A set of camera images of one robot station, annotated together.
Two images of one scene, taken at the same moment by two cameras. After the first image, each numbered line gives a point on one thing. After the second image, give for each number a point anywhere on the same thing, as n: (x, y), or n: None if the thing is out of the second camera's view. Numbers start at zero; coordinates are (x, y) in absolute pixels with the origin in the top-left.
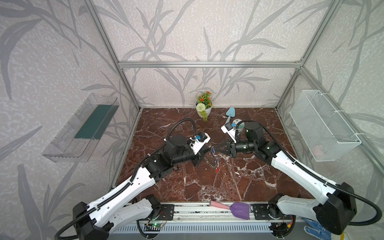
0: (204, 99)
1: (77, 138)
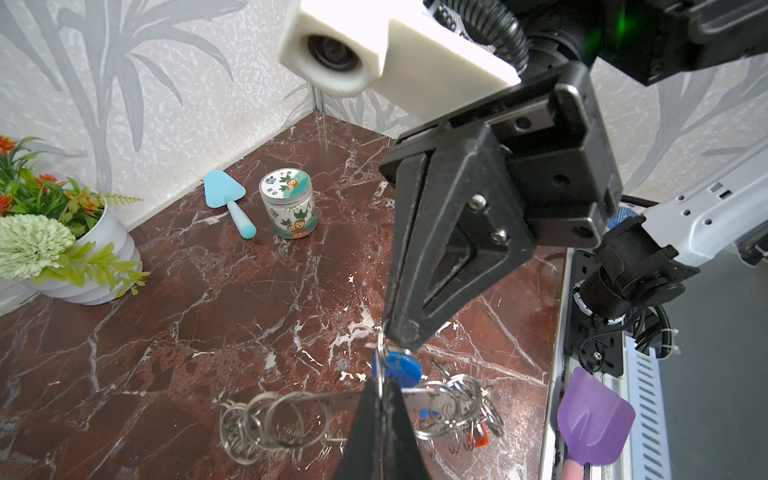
0: (64, 242)
1: None
